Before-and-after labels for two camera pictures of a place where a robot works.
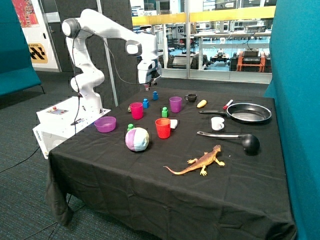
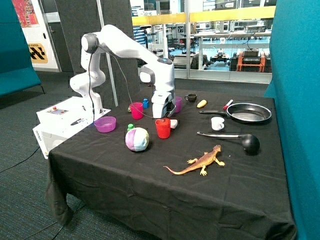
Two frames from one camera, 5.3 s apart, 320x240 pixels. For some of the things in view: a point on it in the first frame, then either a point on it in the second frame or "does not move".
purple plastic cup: [175, 102] does not move
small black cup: [191, 97] does not move
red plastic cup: [163, 127] does not move
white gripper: [148, 69] to [163, 104]
